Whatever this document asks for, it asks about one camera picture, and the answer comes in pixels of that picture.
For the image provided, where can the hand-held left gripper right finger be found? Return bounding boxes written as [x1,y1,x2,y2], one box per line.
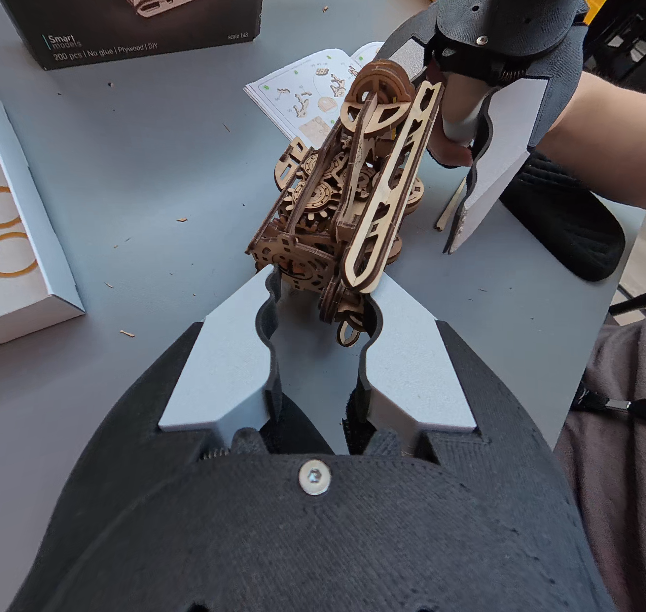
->
[355,273,478,454]

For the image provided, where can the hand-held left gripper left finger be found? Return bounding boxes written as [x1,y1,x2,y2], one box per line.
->
[158,266,284,446]

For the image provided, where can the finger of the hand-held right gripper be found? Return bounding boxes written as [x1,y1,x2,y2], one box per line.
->
[442,75,550,256]
[373,32,445,85]

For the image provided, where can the wooden mechanical model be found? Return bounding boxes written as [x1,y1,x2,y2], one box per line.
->
[245,60,446,349]

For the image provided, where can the person's right forearm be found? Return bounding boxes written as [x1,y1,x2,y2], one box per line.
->
[527,70,646,210]

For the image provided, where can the black model kit box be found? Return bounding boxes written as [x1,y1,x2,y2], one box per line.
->
[0,0,266,71]

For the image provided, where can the person's right hand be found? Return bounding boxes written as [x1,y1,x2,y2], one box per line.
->
[427,74,486,170]

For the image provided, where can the small wooden stick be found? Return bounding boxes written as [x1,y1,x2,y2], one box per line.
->
[434,175,468,233]

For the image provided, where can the black oval wrist rest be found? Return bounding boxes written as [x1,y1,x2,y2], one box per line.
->
[499,150,627,283]

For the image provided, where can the open instruction booklet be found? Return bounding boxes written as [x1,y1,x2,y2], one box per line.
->
[244,42,385,145]

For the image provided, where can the white cardboard box tray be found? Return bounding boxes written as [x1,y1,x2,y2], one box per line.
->
[0,102,86,345]

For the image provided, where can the person's brown hoodie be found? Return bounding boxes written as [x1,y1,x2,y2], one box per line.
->
[554,319,646,612]

